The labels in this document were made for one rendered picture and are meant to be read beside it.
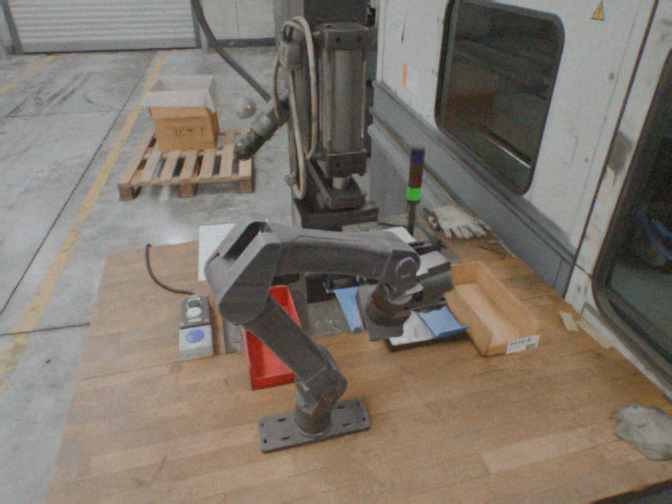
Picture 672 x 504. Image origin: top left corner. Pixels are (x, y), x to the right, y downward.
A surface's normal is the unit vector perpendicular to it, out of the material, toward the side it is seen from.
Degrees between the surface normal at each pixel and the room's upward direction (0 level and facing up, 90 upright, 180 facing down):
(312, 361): 81
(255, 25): 90
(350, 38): 90
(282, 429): 0
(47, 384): 0
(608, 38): 90
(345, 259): 87
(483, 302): 0
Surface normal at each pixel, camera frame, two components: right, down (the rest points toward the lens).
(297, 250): 0.59, 0.44
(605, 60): -0.98, 0.11
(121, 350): 0.00, -0.85
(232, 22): 0.20, 0.52
